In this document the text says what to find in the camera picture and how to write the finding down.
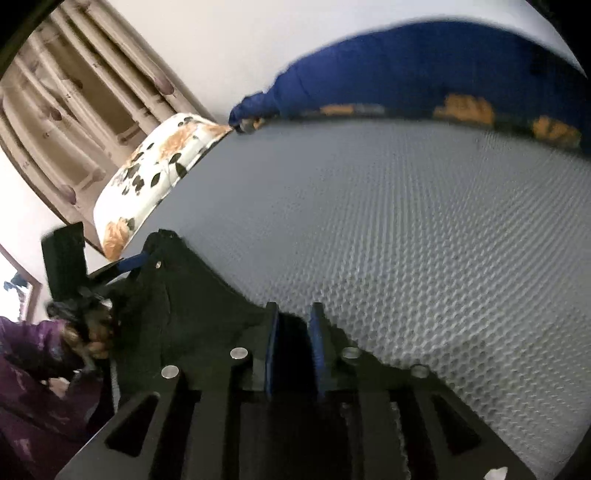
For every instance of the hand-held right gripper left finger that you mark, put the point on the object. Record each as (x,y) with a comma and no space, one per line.
(272,350)

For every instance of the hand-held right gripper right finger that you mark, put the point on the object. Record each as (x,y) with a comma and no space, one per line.
(318,355)

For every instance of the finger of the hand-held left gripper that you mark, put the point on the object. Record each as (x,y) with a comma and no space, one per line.
(131,263)

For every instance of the black pants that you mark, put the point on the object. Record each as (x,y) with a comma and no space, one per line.
(198,314)

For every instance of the person's left forearm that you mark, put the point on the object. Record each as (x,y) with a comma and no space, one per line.
(37,346)

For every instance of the person's left hand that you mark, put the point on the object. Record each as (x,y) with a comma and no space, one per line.
(94,339)

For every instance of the white floral pillow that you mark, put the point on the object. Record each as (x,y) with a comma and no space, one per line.
(152,170)

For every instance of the person's purple clothing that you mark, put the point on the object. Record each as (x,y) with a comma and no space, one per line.
(41,415)

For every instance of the grey mesh mattress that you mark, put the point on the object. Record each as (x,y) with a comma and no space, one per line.
(415,230)

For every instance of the blue floral blanket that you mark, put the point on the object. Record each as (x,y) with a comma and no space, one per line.
(406,69)

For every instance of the wooden window frame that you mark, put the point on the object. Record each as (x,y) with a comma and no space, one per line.
(27,281)

